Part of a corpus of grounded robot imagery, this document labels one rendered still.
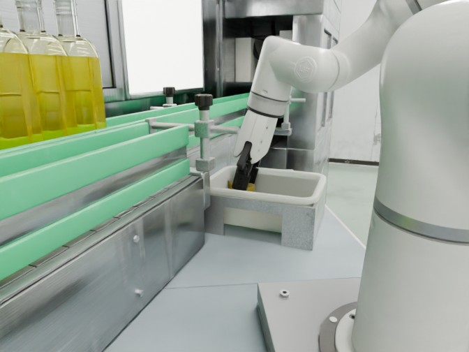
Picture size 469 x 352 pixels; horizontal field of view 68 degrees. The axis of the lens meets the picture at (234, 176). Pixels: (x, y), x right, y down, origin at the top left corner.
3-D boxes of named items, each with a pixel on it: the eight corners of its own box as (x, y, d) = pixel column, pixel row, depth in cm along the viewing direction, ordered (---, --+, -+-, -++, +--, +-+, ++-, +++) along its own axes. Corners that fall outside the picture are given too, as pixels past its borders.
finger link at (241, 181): (240, 158, 71) (232, 186, 74) (234, 162, 68) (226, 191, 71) (254, 163, 70) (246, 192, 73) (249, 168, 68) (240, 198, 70)
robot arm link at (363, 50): (428, 25, 47) (301, 104, 60) (436, 35, 58) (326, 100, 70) (398, -29, 48) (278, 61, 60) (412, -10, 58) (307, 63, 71)
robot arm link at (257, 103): (259, 86, 73) (256, 100, 74) (245, 91, 65) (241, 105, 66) (294, 98, 71) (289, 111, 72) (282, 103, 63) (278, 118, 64)
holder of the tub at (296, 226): (207, 198, 85) (206, 167, 82) (324, 214, 76) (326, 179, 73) (172, 227, 69) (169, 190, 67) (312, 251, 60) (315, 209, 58)
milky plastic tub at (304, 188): (228, 199, 83) (227, 163, 81) (324, 211, 76) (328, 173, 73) (195, 228, 67) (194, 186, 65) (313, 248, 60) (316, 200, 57)
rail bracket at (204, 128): (155, 161, 65) (151, 92, 61) (241, 170, 59) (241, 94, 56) (146, 165, 62) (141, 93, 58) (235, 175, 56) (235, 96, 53)
